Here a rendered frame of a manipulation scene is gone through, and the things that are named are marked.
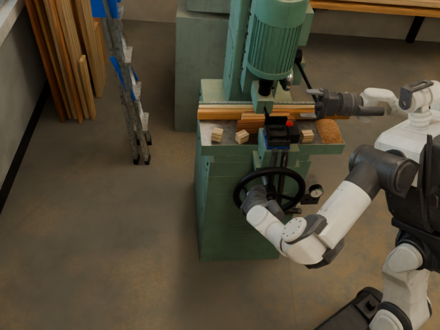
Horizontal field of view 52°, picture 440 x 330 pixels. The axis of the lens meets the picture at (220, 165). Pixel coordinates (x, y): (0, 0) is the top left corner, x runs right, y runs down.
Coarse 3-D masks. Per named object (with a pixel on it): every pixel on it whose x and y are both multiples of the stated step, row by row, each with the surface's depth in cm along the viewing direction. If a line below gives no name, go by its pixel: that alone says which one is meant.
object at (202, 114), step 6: (198, 114) 186; (204, 114) 186; (210, 114) 186; (216, 114) 187; (222, 114) 187; (228, 114) 187; (234, 114) 188; (240, 114) 188; (294, 114) 191; (336, 114) 193
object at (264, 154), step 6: (258, 132) 180; (258, 138) 180; (258, 144) 180; (264, 144) 173; (294, 144) 174; (258, 150) 181; (264, 150) 171; (270, 150) 171; (294, 150) 172; (264, 156) 172; (270, 156) 172; (288, 156) 173; (294, 156) 174; (264, 162) 174; (276, 162) 175; (288, 162) 176; (294, 162) 176
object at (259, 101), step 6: (252, 84) 188; (258, 84) 186; (252, 90) 188; (252, 96) 188; (258, 96) 180; (264, 96) 181; (270, 96) 181; (258, 102) 179; (264, 102) 179; (270, 102) 180; (258, 108) 181; (270, 108) 182
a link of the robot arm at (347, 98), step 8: (320, 96) 167; (328, 96) 163; (336, 96) 165; (344, 96) 165; (352, 96) 166; (328, 104) 165; (336, 104) 166; (344, 104) 165; (352, 104) 165; (320, 112) 167; (328, 112) 168; (336, 112) 168; (344, 112) 166; (352, 112) 167
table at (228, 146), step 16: (208, 128) 185; (224, 128) 186; (304, 128) 190; (208, 144) 178; (224, 144) 179; (240, 144) 180; (256, 144) 181; (304, 144) 183; (320, 144) 184; (336, 144) 185; (256, 160) 179
